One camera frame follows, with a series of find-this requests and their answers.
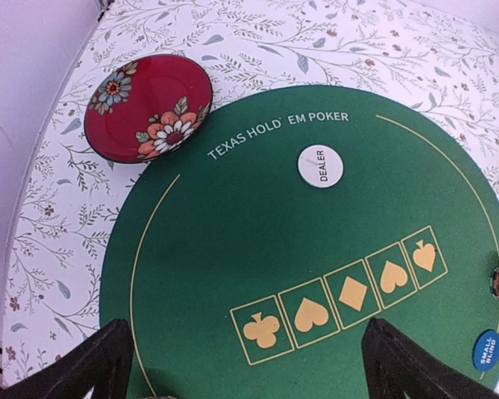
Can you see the white dealer button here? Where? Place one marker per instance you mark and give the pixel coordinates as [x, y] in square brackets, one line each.
[320, 166]

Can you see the round green poker mat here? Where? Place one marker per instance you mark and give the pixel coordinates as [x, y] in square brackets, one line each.
[241, 280]

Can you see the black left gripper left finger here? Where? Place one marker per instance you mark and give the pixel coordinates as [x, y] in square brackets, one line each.
[100, 365]

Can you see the blue small blind button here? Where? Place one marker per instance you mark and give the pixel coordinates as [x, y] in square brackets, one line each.
[485, 353]

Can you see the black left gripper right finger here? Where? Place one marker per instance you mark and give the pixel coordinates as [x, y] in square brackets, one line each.
[426, 364]

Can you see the red floral round tin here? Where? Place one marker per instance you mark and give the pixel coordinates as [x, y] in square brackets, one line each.
[147, 108]

